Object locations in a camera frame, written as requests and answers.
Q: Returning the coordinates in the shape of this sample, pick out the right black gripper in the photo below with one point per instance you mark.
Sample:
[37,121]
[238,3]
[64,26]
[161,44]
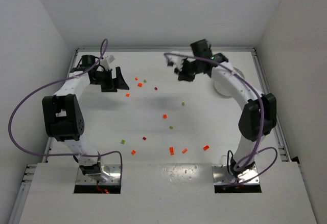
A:
[186,69]

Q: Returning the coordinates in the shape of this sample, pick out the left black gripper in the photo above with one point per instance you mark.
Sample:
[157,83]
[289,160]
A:
[110,80]

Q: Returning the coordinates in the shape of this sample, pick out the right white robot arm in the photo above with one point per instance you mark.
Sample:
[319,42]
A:
[258,116]

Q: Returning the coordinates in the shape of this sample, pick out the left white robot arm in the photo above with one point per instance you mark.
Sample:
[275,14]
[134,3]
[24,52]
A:
[63,116]

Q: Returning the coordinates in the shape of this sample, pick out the orange lego by wedge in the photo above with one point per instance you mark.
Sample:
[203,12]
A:
[206,147]

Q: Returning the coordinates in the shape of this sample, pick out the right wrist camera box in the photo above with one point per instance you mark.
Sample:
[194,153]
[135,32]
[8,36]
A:
[175,61]

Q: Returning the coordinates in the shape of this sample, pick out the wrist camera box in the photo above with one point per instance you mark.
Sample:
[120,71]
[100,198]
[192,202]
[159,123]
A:
[106,61]
[175,61]

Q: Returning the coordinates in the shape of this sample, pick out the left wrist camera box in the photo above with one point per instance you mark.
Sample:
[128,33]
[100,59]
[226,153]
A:
[106,61]

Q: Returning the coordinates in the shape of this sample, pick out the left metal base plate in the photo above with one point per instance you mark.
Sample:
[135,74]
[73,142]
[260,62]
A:
[105,175]

